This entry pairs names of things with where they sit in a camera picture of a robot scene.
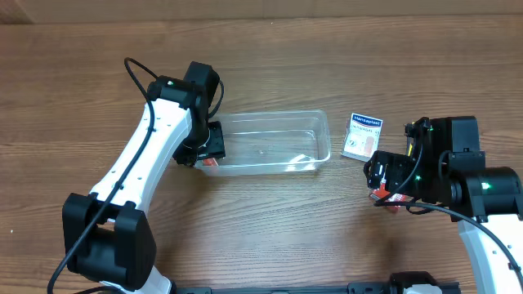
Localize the orange tube with white cap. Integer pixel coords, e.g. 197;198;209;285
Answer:
202;158;218;167

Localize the white Hansaplast plaster box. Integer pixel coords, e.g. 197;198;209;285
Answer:
341;113;382;162

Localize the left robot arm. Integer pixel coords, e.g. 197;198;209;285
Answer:
47;61;226;293

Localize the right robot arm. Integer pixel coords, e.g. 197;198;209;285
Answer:
364;116;522;293

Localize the clear plastic container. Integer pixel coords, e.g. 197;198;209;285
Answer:
194;109;331;176

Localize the red medicine sachet box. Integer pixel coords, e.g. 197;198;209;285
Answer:
369;181;408;214

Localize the blue yellow cough drops box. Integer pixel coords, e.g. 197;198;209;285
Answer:
405;136;413;156

